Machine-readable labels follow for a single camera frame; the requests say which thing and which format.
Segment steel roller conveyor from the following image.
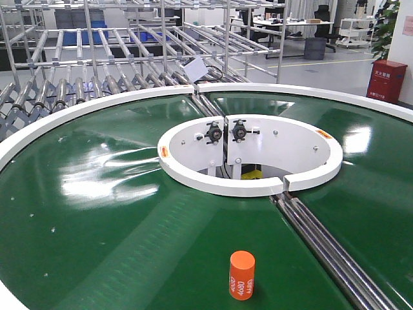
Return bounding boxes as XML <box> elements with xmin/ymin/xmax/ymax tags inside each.
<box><xmin>1</xmin><ymin>63</ymin><xmax>190</xmax><ymax>141</ymax></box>

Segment right black bearing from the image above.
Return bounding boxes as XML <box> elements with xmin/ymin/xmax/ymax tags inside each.
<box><xmin>232</xmin><ymin>119</ymin><xmax>247</xmax><ymax>143</ymax></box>

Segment white office desk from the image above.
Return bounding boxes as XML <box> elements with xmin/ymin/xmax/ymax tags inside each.
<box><xmin>230</xmin><ymin>16</ymin><xmax>333</xmax><ymax>59</ymax></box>

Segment white control box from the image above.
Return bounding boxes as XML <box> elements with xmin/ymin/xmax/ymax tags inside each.
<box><xmin>183</xmin><ymin>56</ymin><xmax>208</xmax><ymax>83</ymax></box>

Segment steel divider rollers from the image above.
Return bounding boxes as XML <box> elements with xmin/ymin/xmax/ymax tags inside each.
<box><xmin>270</xmin><ymin>192</ymin><xmax>397</xmax><ymax>309</ymax></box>

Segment steel pipe rack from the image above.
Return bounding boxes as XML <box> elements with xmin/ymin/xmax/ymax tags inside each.
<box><xmin>1</xmin><ymin>1</ymin><xmax>286</xmax><ymax>86</ymax></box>

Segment white outer conveyor rim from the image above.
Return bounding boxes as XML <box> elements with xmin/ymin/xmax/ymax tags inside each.
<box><xmin>0</xmin><ymin>82</ymin><xmax>413</xmax><ymax>310</ymax></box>

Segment orange cylindrical capacitor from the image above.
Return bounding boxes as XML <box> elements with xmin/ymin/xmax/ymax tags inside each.
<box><xmin>229</xmin><ymin>251</ymin><xmax>256</xmax><ymax>301</ymax></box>

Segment white inner conveyor ring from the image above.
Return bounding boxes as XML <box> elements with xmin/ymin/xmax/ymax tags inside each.
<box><xmin>157</xmin><ymin>114</ymin><xmax>344</xmax><ymax>198</ymax></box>

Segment potted green plant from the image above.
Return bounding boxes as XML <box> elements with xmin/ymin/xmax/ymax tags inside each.
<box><xmin>371</xmin><ymin>1</ymin><xmax>400</xmax><ymax>60</ymax></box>

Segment grey waste bin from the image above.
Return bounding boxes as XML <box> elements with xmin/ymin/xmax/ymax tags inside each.
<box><xmin>303</xmin><ymin>37</ymin><xmax>327</xmax><ymax>60</ymax></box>

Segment black office chair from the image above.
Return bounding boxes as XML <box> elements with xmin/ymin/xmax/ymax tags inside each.
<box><xmin>313</xmin><ymin>4</ymin><xmax>341</xmax><ymax>53</ymax></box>

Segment black bearing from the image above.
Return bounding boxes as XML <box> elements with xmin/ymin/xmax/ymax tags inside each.
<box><xmin>232</xmin><ymin>119</ymin><xmax>247</xmax><ymax>143</ymax></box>
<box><xmin>205</xmin><ymin>121</ymin><xmax>223</xmax><ymax>145</ymax></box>

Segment left black bearing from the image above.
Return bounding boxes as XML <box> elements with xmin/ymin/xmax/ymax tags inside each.
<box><xmin>205</xmin><ymin>121</ymin><xmax>223</xmax><ymax>145</ymax></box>

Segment red fire extinguisher box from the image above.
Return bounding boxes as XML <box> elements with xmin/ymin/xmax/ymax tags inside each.
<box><xmin>367</xmin><ymin>59</ymin><xmax>407</xmax><ymax>104</ymax></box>

